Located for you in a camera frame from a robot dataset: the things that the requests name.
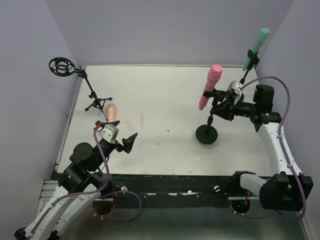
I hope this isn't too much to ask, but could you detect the beige toy microphone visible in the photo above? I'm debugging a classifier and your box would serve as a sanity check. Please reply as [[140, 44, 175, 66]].
[[106, 103, 116, 123]]

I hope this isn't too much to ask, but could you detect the black round-base clamp stand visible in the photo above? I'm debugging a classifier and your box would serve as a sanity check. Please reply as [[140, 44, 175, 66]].
[[195, 89, 226, 145]]

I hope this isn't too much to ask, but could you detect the pink toy microphone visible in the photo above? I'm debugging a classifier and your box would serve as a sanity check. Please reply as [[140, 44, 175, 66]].
[[198, 64, 223, 111]]

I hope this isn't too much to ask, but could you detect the mint green toy microphone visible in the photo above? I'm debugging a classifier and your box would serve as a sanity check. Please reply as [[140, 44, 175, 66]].
[[242, 27, 270, 71]]

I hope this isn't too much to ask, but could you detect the black tripod shock-mount stand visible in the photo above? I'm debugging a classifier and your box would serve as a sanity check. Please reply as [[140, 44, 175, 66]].
[[47, 57, 113, 112]]

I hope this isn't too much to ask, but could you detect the black round-base clip mic stand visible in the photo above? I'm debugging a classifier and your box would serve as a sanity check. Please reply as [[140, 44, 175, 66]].
[[240, 49, 260, 85]]

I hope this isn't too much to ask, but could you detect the black robot base mounting bar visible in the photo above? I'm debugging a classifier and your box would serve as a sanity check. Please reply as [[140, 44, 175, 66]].
[[96, 172, 253, 209]]

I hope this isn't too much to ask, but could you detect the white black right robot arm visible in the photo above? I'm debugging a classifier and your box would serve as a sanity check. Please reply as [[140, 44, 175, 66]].
[[213, 81, 313, 212]]

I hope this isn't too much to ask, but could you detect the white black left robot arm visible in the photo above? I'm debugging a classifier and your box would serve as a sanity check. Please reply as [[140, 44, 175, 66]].
[[14, 121, 138, 240]]

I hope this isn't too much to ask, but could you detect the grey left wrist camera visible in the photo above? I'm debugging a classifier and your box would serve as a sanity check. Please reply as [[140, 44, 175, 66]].
[[97, 124, 119, 144]]

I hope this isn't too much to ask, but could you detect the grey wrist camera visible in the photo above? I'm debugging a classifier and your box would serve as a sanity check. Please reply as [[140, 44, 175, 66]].
[[227, 80, 244, 105], [97, 124, 119, 144]]

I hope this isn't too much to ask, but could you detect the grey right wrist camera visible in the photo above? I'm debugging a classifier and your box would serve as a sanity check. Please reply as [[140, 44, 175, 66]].
[[227, 80, 244, 105]]

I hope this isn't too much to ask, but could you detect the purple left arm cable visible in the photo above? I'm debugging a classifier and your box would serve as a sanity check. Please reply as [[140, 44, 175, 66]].
[[29, 127, 143, 236]]

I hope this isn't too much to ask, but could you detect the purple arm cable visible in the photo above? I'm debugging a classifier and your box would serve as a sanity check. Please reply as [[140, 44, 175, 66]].
[[229, 76, 308, 221], [29, 127, 143, 236]]

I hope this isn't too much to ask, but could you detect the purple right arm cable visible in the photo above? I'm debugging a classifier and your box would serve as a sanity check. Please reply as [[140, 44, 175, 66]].
[[229, 76, 308, 221]]

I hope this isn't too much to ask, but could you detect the aluminium extrusion rail frame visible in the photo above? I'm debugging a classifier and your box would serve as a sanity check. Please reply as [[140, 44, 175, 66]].
[[27, 65, 311, 240]]

